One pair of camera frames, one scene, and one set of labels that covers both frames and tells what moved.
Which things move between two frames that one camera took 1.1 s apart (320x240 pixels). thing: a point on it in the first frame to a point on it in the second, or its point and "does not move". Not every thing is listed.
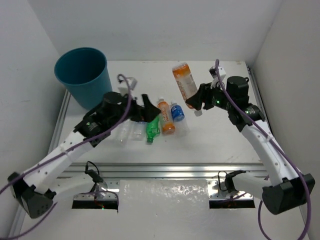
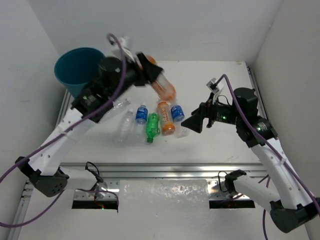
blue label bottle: [182, 127] does not move
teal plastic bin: [84, 70] does not move
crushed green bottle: [152, 129] does not move
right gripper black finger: [195, 101] to [195, 121]
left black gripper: [139, 111] to [141, 72]
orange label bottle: [168, 126] does not move
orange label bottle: [186, 82] to [162, 84]
